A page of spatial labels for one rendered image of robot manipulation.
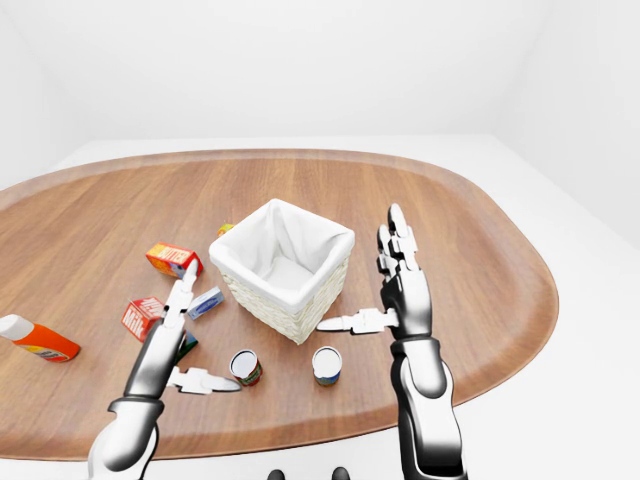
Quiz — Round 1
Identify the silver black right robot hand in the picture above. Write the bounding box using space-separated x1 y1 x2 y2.
316 202 434 343

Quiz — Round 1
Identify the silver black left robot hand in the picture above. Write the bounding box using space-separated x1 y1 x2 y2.
122 259 243 402

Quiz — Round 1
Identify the white woven basket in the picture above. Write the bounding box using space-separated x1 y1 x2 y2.
208 197 357 346

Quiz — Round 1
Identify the dark green box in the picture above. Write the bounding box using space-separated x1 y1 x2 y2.
173 329 199 366

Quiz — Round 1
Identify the red milk carton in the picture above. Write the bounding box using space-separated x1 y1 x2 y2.
121 296 166 344

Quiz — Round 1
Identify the blue white small box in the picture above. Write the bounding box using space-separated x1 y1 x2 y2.
186 286 226 321

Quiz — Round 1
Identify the red green labelled tin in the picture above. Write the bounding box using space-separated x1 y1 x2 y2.
228 348 264 388

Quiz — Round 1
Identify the orange butter box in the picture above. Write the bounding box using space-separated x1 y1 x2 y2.
145 241 205 280

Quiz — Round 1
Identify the blue green labelled tin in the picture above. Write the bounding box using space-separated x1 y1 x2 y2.
311 346 344 388

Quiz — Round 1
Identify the orange bottle with white cap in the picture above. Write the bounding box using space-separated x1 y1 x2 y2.
0 314 82 364

